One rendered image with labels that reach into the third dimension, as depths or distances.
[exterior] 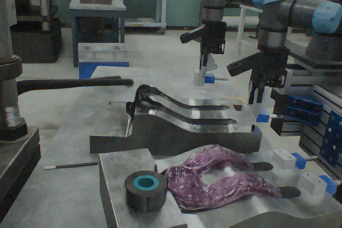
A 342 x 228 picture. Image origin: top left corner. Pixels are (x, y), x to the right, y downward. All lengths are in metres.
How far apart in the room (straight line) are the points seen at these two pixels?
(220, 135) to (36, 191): 0.51
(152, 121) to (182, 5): 6.64
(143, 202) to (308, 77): 0.89
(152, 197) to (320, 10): 0.59
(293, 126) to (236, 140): 0.44
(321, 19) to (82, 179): 0.72
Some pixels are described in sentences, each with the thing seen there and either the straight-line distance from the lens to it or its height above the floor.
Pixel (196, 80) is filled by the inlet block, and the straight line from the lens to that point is 1.24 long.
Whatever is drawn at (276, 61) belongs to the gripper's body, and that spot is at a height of 1.09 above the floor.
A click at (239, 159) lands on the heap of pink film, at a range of 0.81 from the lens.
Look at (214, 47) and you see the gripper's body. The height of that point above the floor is 1.06.
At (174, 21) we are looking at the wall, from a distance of 7.50.
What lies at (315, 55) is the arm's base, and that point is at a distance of 1.34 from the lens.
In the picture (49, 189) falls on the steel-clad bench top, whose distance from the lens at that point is 0.88.
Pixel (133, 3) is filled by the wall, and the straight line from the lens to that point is 7.29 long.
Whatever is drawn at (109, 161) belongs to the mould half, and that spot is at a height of 0.91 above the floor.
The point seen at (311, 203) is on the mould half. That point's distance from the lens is 0.82.
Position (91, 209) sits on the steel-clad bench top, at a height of 0.80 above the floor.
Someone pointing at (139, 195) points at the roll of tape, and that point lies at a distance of 0.60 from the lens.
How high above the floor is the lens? 1.32
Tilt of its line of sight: 22 degrees down
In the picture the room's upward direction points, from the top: 4 degrees clockwise
